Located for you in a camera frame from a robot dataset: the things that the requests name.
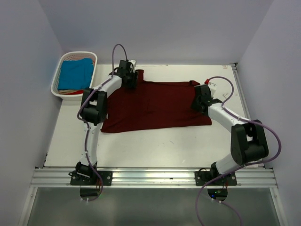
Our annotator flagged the dark red t shirt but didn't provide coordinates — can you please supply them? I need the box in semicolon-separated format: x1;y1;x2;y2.
101;70;212;133

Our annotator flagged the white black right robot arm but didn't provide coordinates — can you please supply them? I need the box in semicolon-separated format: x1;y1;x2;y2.
191;84;269;185

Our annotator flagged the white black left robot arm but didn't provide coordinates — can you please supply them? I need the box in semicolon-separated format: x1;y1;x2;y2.
73;60;138;185

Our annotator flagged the red folded t shirt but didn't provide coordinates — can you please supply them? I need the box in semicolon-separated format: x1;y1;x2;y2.
68;90;83;95

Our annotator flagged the blue folded t shirt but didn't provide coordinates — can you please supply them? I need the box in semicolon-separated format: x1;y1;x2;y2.
58;58;94;90

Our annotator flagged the beige folded t shirt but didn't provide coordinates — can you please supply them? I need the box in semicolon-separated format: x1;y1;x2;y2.
58;89;78;95

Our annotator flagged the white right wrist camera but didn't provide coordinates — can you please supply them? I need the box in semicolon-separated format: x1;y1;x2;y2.
205;79;217;97

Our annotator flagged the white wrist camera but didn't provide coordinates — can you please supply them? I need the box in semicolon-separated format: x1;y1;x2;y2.
205;79;217;97
129;60;136;71

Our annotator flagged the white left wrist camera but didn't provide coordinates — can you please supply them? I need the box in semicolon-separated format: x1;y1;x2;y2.
129;60;136;71

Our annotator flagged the aluminium table right rail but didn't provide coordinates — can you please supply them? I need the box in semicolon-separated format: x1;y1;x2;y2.
230;63;250;119

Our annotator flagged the aluminium table rail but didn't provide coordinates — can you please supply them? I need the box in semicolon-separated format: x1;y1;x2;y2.
30;167;277;188
230;63;250;119

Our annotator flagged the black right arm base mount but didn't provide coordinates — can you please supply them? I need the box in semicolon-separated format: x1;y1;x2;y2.
194;168;238;186

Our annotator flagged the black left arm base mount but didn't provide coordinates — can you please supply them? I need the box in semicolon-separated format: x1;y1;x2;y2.
68;162;113;186

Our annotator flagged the aluminium table front rail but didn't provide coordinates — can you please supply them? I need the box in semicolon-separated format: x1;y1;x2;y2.
30;167;277;188

